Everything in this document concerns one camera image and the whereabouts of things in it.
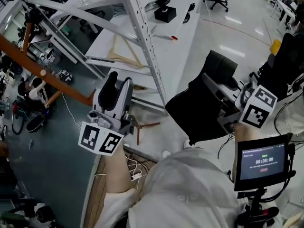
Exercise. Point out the black backpack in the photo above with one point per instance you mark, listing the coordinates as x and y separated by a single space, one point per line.
197 103

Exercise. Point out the yellow container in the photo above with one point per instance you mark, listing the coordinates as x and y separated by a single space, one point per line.
276 46

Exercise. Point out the person's white shoe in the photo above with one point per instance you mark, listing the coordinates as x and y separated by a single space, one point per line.
166 154

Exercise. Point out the wooden plank platform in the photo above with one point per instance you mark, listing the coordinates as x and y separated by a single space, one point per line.
95 193

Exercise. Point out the person's right forearm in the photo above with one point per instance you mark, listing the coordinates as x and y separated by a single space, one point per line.
245 133

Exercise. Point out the black oval bag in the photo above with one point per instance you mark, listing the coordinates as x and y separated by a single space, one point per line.
35 123

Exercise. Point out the person's left forearm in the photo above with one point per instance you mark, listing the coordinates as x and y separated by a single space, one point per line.
117 172

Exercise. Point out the black box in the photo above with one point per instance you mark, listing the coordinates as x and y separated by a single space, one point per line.
165 14

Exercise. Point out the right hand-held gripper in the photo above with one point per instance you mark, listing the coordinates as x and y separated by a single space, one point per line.
256 108

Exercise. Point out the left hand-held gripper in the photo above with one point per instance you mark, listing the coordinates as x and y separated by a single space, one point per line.
99 138

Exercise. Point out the white desk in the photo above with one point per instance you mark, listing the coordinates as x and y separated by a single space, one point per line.
283 8

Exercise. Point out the person's white shirt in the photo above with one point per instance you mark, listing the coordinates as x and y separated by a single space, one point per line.
185 189

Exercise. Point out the white metal shelving unit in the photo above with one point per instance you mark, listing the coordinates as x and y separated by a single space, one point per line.
152 56

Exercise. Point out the small black monitor screen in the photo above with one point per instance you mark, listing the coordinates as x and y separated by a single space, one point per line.
262 163

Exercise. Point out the triangular wooden frame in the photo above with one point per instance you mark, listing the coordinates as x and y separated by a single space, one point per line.
133 60

